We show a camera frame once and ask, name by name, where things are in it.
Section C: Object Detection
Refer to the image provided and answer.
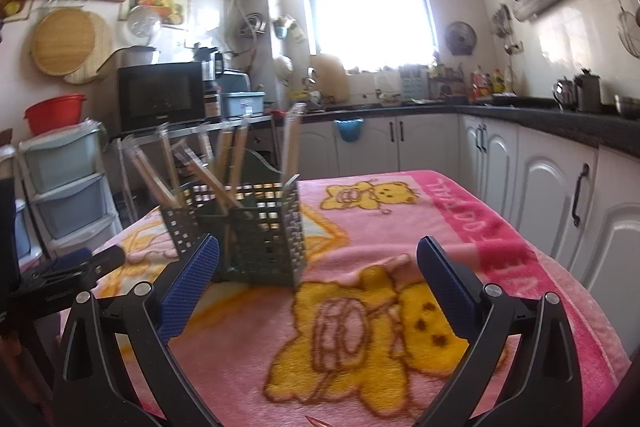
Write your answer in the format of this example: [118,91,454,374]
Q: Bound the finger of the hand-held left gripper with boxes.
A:
[47,244,127,282]

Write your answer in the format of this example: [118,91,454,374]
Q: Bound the blue hanging trash holder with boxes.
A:
[334,118,365,142]

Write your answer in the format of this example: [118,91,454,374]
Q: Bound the dark kettle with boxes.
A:
[574,68,604,113]

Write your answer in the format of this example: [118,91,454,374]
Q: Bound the hanging wire strainer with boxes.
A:
[617,0,640,54]

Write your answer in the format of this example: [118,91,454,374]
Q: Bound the red plastic basin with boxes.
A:
[24,93,87,136]

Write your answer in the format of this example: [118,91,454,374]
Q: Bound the round wooden board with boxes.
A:
[30,7,97,76]

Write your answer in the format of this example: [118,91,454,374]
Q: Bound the grey plastic utensil holder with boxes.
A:
[160,174,307,292]

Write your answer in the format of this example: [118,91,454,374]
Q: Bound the window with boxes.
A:
[300,0,442,72]

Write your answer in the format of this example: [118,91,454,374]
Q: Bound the hanging kitchen utensils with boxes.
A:
[492,4,519,54]

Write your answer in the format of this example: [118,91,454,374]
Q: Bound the clear plastic dome cover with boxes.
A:
[127,4,162,42]

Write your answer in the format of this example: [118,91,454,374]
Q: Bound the black countertop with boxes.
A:
[300,97,640,158]

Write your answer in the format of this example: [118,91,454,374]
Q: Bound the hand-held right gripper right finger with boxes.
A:
[415,234,583,427]

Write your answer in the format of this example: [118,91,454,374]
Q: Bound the blue-grey plastic bin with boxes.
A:
[220,91,266,118]

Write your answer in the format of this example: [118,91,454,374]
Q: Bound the pink printed blanket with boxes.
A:
[60,169,632,427]

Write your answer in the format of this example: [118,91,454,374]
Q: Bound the group of condiment bottles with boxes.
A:
[470,67,517,98]

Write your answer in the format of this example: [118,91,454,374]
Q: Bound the beige cutting board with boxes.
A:
[312,54,351,104]

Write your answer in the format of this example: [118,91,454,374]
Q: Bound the bunch of chopsticks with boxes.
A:
[120,102,309,249]

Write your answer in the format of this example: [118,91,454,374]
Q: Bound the metal shelf rack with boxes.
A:
[107,112,282,219]

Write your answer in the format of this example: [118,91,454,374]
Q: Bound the round woven mat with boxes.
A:
[62,9,115,86]

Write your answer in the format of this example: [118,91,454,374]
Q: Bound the black microwave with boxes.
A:
[116,61,207,134]

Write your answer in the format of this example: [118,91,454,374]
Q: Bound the plastic drawer unit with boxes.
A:
[17,122,124,242]

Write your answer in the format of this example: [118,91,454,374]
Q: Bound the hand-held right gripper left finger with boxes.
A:
[50,234,223,427]

